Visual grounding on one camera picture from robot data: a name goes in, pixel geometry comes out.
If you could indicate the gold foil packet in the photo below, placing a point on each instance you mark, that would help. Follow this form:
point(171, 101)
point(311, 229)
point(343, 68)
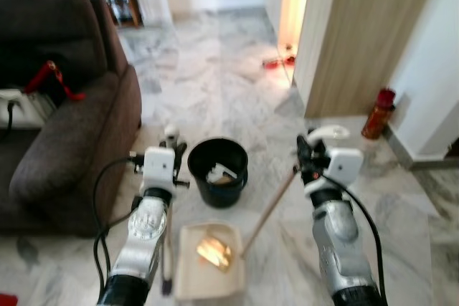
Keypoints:
point(215, 252)

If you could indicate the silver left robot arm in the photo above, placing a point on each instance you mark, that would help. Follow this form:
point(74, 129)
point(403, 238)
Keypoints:
point(143, 234)

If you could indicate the crumpled paper trash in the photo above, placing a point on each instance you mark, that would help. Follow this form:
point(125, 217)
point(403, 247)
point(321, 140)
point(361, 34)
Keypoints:
point(221, 174)

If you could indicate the black waste bin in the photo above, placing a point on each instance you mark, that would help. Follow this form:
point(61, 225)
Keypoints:
point(219, 195)

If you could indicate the red bottle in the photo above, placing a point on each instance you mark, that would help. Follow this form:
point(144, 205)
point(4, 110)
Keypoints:
point(378, 116)

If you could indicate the dark brown fabric sofa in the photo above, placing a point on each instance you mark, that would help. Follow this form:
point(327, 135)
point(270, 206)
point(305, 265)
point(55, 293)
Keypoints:
point(72, 163)

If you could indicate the light wood cabinet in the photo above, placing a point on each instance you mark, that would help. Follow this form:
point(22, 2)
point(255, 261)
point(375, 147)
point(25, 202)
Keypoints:
point(358, 34)

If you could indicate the white device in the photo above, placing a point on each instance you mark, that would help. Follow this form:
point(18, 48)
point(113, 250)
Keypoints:
point(29, 109)

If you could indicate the red cloth scrap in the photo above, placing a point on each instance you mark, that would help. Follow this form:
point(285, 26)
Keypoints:
point(6, 300)

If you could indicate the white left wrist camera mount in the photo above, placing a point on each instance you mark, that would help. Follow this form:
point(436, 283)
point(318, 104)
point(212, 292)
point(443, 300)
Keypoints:
point(159, 168)

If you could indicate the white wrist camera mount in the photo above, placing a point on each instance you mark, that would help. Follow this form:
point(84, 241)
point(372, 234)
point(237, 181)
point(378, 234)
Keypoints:
point(159, 168)
point(344, 166)

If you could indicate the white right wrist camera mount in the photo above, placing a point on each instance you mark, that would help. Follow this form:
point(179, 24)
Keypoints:
point(344, 166)

